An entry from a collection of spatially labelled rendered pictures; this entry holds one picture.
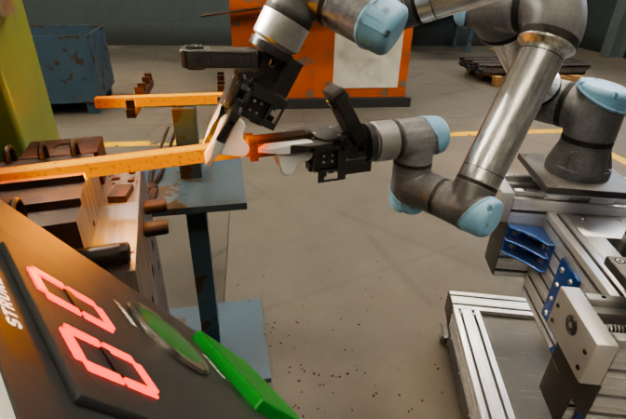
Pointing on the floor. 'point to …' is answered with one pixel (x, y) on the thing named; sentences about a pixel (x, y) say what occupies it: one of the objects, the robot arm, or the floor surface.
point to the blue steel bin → (74, 62)
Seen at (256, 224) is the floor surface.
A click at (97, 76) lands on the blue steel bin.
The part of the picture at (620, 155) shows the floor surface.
